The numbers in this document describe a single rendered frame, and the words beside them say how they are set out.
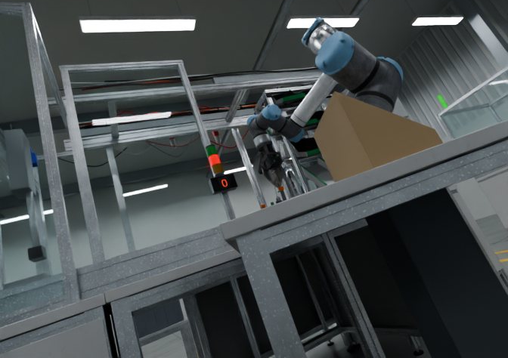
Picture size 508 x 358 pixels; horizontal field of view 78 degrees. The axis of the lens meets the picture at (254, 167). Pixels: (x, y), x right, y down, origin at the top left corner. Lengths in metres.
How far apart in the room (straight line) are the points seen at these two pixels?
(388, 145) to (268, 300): 0.47
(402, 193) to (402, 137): 0.25
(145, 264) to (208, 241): 0.21
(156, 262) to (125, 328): 0.21
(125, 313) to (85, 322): 0.10
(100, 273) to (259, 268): 0.66
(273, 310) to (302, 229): 0.14
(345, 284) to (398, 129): 0.61
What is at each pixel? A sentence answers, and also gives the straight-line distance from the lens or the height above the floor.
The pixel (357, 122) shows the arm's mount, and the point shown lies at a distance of 0.81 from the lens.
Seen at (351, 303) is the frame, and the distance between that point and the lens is 1.23.
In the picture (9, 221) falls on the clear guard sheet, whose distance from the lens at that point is 1.15.
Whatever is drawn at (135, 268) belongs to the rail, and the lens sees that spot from 1.09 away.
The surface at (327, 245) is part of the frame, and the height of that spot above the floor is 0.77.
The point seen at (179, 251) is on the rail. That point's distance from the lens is 1.10.
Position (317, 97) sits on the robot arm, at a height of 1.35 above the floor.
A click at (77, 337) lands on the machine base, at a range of 1.03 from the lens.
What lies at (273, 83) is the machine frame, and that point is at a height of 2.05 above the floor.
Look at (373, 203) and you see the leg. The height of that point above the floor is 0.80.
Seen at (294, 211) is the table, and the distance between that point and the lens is 0.54.
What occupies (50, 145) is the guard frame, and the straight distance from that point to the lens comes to 1.21.
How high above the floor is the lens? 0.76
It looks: 18 degrees up
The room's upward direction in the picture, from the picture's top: 21 degrees counter-clockwise
